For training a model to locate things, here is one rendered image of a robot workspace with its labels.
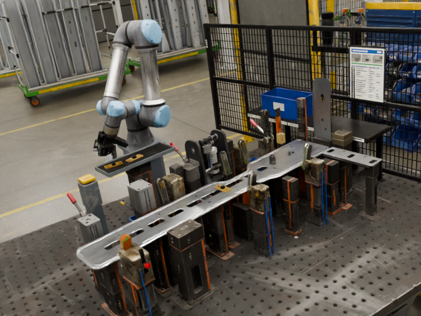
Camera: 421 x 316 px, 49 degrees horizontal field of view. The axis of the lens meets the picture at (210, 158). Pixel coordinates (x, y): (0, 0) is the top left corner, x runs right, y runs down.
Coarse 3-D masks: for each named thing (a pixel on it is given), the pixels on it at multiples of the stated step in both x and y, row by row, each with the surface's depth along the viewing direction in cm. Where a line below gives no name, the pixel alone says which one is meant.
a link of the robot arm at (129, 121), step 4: (140, 100) 248; (140, 104) 243; (140, 108) 241; (132, 116) 243; (136, 116) 242; (128, 120) 245; (132, 120) 244; (136, 120) 243; (128, 124) 247; (132, 124) 246; (136, 124) 245; (140, 124) 244; (128, 128) 248; (132, 128) 246; (136, 128) 246; (140, 128) 247
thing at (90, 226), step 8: (88, 216) 193; (80, 224) 191; (88, 224) 187; (96, 224) 189; (88, 232) 188; (96, 232) 190; (88, 240) 190; (96, 272) 197; (96, 280) 201; (96, 288) 204
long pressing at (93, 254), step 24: (288, 144) 252; (312, 144) 249; (288, 168) 226; (192, 192) 214; (240, 192) 209; (144, 216) 199; (168, 216) 197; (192, 216) 195; (96, 240) 186; (144, 240) 182; (96, 264) 171
